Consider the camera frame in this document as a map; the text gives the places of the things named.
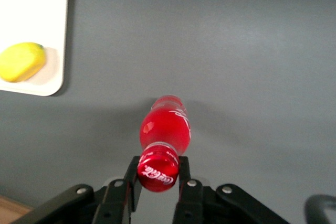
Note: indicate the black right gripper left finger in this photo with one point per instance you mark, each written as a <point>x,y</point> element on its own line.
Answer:
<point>116,200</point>

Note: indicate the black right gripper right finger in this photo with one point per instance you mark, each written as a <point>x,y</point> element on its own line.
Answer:
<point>191,200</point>

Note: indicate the red coke bottle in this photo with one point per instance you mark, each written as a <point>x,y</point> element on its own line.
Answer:
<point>165,132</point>

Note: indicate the cream plastic tray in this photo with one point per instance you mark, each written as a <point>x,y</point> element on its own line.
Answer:
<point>31,11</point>

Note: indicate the wooden drawer cabinet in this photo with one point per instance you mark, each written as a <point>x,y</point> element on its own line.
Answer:
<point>11,211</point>

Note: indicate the yellow toy lemon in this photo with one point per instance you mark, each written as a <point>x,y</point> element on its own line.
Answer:
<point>21,61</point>

